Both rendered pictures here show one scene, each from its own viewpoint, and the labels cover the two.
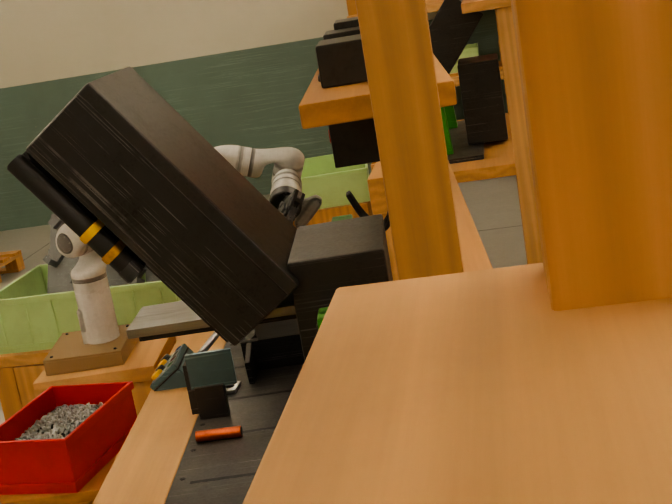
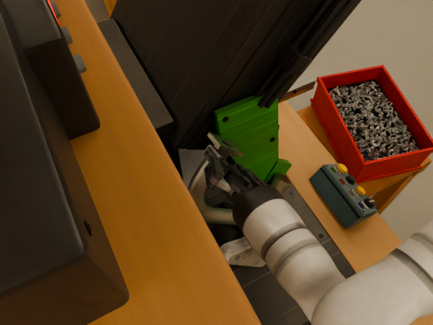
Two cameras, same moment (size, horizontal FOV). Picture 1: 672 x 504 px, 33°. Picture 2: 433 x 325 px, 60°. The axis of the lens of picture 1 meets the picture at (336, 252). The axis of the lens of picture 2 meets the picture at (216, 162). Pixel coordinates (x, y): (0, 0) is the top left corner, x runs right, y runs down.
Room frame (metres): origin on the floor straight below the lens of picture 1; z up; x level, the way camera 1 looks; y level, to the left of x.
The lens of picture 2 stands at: (2.65, -0.07, 1.74)
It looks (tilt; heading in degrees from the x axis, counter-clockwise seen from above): 59 degrees down; 148
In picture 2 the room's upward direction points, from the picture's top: straight up
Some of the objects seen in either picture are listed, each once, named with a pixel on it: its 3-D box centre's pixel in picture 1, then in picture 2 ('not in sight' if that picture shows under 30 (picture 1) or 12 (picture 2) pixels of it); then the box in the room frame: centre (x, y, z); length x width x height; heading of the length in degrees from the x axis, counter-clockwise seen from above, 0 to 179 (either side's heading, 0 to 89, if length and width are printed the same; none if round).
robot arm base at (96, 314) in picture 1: (96, 308); not in sight; (2.90, 0.65, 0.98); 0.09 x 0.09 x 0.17; 89
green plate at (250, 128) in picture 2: not in sight; (241, 134); (2.33, 0.18, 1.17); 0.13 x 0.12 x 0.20; 176
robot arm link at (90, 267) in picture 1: (84, 251); not in sight; (2.89, 0.65, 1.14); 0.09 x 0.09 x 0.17; 56
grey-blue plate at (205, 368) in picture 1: (213, 383); not in sight; (2.17, 0.29, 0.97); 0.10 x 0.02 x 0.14; 86
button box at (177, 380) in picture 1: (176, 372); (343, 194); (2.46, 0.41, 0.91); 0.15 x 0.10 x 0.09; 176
